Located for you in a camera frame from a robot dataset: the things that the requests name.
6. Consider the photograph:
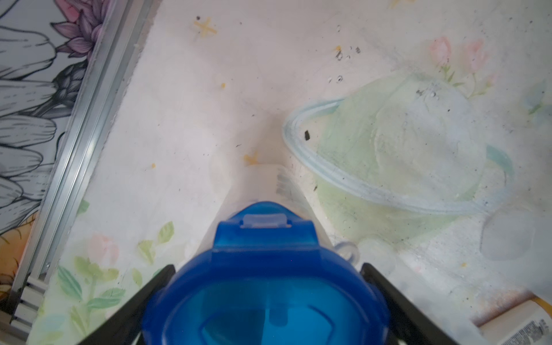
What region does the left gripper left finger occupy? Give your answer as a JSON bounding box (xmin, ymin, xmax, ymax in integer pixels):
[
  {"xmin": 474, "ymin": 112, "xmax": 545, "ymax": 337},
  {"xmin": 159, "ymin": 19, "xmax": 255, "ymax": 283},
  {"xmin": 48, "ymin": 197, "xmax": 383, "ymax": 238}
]
[{"xmin": 79, "ymin": 264, "xmax": 176, "ymax": 345}]

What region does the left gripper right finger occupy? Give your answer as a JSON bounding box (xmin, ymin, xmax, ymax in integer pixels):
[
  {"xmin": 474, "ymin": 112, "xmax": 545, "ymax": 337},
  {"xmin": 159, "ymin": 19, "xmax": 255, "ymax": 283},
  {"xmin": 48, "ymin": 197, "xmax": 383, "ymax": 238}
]
[{"xmin": 360, "ymin": 262, "xmax": 458, "ymax": 345}]

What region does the white bottle barcode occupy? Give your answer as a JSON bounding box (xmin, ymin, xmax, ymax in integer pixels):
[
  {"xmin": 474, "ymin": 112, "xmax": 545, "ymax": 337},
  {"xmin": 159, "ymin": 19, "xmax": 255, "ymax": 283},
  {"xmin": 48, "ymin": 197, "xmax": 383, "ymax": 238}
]
[{"xmin": 480, "ymin": 298, "xmax": 551, "ymax": 345}]

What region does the blue lid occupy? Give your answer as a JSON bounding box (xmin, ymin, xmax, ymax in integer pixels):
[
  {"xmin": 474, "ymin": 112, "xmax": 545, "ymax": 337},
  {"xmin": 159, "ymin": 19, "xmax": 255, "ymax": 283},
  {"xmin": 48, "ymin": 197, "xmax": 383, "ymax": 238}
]
[{"xmin": 142, "ymin": 202, "xmax": 390, "ymax": 344}]

